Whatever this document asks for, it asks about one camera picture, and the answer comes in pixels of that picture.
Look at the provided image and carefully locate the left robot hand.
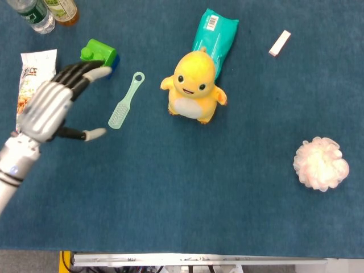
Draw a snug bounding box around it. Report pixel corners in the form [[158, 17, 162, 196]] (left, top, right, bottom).
[[20, 60, 113, 143]]

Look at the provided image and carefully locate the yellow plush duck toy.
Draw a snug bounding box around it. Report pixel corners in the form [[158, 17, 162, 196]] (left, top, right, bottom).
[[160, 47, 228, 125]]

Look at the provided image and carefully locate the green toy building block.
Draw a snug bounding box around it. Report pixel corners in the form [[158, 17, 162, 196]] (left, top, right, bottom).
[[80, 38, 118, 69]]

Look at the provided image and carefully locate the blue plastic block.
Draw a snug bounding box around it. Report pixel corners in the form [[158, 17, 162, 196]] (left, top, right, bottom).
[[105, 53, 121, 80]]

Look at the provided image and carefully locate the white snack bag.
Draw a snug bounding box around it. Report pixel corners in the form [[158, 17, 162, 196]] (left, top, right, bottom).
[[15, 48, 58, 134]]

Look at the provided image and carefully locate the light green plastic brush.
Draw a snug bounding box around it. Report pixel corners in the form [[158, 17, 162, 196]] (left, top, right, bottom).
[[107, 71, 146, 131]]

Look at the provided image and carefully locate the clear water bottle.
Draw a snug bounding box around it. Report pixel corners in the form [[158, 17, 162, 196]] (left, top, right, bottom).
[[5, 0, 56, 35]]

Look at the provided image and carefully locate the amber tea bottle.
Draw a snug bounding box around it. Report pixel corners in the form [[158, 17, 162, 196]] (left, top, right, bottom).
[[43, 0, 80, 27]]

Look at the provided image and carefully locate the blue table cloth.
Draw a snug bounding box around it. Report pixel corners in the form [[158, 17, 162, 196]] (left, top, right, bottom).
[[0, 0, 364, 260]]

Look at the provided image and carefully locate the teal wet wipes pack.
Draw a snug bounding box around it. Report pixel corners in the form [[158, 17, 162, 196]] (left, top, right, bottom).
[[191, 8, 239, 85]]

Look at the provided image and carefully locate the white pink eraser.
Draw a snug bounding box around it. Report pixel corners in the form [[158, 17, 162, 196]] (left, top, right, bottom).
[[268, 30, 292, 58]]

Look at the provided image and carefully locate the pink mesh bath pouf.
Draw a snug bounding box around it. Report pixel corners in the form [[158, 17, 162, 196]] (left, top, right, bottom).
[[293, 136, 350, 192]]

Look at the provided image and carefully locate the black cable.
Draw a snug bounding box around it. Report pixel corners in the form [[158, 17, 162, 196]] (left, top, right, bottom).
[[61, 251, 75, 273]]

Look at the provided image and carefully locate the aluminium frame rail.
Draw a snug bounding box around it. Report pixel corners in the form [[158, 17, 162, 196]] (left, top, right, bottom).
[[71, 253, 328, 267]]

